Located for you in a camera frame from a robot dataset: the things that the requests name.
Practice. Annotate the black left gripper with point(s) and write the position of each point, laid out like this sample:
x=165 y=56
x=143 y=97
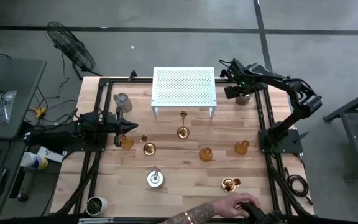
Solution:
x=121 y=115

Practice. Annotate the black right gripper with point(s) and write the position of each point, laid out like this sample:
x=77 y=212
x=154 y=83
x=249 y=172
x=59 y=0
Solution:
x=244 y=74

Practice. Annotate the amber ribbed glass candle holder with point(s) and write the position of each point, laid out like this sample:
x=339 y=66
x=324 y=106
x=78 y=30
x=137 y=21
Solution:
x=205 y=155
x=240 y=148
x=127 y=143

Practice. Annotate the silver mercury glass votive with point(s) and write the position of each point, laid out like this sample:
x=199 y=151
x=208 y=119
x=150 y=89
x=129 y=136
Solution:
x=123 y=104
x=244 y=101
x=155 y=180

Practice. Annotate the medium gold candlestick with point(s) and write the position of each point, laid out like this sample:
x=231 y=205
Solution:
x=149 y=149

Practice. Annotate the tall gold candlestick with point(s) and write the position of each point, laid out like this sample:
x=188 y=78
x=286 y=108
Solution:
x=183 y=133

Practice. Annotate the short gold candlestick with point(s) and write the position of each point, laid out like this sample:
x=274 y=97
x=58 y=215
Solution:
x=228 y=185

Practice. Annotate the person's forearm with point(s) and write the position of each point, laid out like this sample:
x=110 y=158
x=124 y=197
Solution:
x=197 y=214

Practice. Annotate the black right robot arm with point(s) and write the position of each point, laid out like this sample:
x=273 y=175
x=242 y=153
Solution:
x=303 y=99

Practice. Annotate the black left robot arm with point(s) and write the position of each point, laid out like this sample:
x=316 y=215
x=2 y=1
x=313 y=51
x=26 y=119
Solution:
x=57 y=133

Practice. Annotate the black clamp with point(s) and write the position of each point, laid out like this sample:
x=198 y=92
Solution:
x=132 y=75

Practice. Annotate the white perforated shelf riser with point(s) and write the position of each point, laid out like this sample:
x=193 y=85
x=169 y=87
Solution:
x=183 y=87

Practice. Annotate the white paper booklet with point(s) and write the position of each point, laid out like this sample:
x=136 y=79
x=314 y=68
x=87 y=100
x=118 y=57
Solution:
x=53 y=155

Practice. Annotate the white pot with succulent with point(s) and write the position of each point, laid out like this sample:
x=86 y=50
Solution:
x=101 y=203

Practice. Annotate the yellow power plug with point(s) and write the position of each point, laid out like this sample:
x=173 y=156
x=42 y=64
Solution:
x=39 y=112

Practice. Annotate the black floor fan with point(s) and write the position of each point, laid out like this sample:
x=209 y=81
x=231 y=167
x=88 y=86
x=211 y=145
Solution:
x=70 y=46

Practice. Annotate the white wipes canister yellow lid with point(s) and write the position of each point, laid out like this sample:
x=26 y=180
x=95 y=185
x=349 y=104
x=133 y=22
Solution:
x=33 y=160

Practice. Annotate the grey side table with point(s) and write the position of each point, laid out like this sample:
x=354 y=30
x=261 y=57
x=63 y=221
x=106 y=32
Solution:
x=17 y=81

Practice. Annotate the clear plastic bag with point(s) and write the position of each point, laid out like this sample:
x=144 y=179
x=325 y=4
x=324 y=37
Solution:
x=5 y=107

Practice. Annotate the person's hand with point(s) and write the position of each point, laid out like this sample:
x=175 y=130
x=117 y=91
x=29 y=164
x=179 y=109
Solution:
x=232 y=203

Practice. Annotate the black caster wheel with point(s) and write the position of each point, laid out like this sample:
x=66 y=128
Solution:
x=22 y=197

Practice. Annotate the dark grey metal stand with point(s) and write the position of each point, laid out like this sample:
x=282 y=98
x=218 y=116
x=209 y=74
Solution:
x=357 y=146

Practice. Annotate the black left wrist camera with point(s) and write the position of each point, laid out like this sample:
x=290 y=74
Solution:
x=109 y=121

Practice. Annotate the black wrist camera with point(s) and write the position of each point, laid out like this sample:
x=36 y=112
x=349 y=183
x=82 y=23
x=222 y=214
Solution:
x=109 y=121
x=232 y=92

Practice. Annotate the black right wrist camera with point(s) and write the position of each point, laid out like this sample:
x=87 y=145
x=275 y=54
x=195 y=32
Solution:
x=232 y=92

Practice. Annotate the black aluminium table frame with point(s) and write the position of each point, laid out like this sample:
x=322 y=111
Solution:
x=120 y=81

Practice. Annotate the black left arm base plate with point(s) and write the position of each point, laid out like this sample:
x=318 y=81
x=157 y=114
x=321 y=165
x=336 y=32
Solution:
x=89 y=148

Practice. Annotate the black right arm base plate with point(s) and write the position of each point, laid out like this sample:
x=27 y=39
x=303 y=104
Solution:
x=291 y=144

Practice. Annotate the silver metal bracket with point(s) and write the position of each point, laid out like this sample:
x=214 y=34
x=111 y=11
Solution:
x=96 y=221

